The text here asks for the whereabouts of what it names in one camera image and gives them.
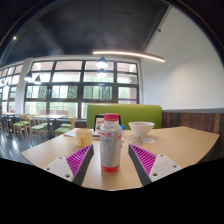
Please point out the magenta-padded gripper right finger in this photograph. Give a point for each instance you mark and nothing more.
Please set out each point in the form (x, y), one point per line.
(163, 165)

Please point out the yellow cup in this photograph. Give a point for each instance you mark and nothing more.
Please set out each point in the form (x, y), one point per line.
(84, 137)

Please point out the black-framed menu card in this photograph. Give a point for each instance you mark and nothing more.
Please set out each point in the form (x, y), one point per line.
(97, 125)

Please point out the group of pendant lamps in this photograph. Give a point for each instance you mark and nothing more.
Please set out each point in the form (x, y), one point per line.
(102, 62)

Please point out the long linear ceiling light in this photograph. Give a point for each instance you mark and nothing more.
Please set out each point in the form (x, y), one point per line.
(130, 54)

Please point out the white bowl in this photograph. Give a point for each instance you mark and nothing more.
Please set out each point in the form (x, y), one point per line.
(141, 128)

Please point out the white paper receipt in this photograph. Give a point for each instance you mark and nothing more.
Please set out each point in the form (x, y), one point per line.
(148, 140)

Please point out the green upholstered bench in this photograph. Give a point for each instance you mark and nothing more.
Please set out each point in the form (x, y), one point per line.
(136, 115)

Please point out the clear red-capped drink bottle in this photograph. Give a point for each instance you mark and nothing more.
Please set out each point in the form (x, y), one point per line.
(110, 146)

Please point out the wooden dining table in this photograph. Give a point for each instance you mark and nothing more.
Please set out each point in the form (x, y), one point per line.
(50, 116)

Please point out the group of green-seated wooden chairs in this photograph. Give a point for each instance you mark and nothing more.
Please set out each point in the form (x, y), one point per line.
(38, 128)

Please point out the white paper sheet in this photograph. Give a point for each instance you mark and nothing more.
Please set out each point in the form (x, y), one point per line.
(70, 133)

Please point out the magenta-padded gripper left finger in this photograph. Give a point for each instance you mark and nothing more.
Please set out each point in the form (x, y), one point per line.
(60, 166)

